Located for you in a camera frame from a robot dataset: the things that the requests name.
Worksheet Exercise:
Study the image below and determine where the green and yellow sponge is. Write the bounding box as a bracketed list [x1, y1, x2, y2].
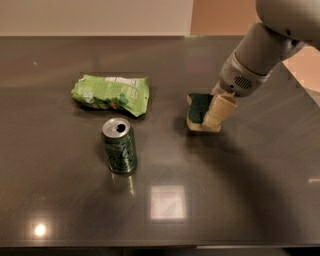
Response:
[186, 93, 213, 131]

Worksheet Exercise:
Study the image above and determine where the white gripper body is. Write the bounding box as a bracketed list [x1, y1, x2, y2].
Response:
[218, 52, 269, 97]

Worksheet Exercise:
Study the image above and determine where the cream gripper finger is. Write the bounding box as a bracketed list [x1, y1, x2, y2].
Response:
[211, 81, 229, 96]
[201, 94, 237, 132]

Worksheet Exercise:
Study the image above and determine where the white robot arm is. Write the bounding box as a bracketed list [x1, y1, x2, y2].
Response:
[201, 0, 320, 132]

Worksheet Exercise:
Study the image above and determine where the green soda can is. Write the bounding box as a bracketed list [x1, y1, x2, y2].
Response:
[101, 118, 137, 174]

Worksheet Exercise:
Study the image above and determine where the green snack bag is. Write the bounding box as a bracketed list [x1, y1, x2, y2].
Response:
[71, 74, 149, 117]

